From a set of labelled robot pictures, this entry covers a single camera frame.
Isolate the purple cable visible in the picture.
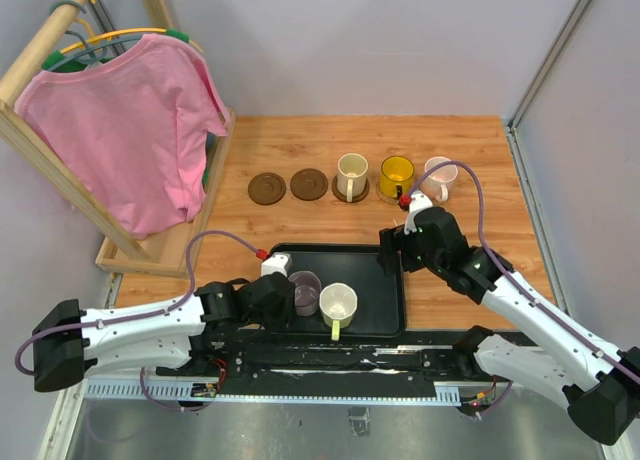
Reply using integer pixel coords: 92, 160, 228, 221
13, 229, 261, 379
412, 160, 640, 381

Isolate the yellow green hanger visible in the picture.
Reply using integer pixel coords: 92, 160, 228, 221
41, 0, 203, 72

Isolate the brown wooden coaster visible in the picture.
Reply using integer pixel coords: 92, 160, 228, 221
247, 172, 286, 206
290, 168, 328, 201
331, 175, 370, 203

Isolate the pink t-shirt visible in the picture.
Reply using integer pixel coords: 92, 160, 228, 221
14, 34, 230, 239

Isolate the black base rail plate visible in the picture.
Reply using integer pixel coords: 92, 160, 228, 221
90, 330, 505, 406

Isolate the cream yellow mug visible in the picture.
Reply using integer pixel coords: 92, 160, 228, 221
336, 153, 369, 203

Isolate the black plastic tray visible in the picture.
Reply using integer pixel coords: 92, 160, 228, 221
270, 243, 407, 339

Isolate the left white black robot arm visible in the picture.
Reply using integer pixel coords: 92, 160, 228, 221
32, 272, 295, 393

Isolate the white mug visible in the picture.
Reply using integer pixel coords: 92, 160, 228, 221
319, 283, 358, 342

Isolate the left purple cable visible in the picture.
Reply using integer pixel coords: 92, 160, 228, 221
13, 229, 261, 379

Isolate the aluminium frame post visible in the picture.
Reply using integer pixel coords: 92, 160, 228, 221
507, 0, 609, 131

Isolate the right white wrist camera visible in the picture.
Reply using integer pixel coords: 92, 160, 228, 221
399, 191, 433, 235

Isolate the woven rattan coaster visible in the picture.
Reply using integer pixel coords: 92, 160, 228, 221
421, 189, 449, 205
376, 182, 409, 207

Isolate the wooden clothes rack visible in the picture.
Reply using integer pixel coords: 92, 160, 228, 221
0, 0, 237, 276

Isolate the pink mug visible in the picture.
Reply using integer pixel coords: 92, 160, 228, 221
421, 165, 458, 203

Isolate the lilac mug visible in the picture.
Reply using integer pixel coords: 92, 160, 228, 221
288, 271, 322, 317

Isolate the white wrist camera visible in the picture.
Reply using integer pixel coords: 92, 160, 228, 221
399, 191, 433, 235
256, 249, 292, 277

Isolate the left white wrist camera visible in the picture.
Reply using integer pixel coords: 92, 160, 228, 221
256, 249, 292, 277

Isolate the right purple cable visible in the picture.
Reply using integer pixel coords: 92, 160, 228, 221
412, 160, 640, 381

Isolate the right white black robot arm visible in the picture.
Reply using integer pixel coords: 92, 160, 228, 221
378, 207, 639, 445

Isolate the grey hanger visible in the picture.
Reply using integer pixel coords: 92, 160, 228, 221
65, 0, 141, 66

